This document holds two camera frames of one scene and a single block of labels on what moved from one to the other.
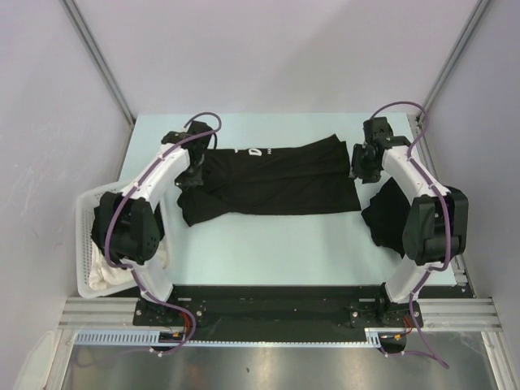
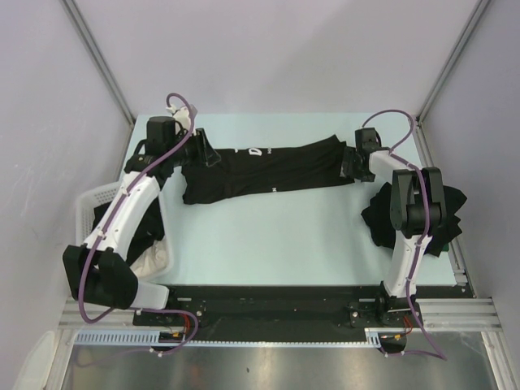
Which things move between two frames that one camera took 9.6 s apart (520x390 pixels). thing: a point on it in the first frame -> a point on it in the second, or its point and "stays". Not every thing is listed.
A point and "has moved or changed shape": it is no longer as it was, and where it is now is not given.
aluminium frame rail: x=459 y=314 stays
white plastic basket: x=84 y=201 stays
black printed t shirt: x=306 y=177 has moved or changed shape
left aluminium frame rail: x=101 y=314 stays
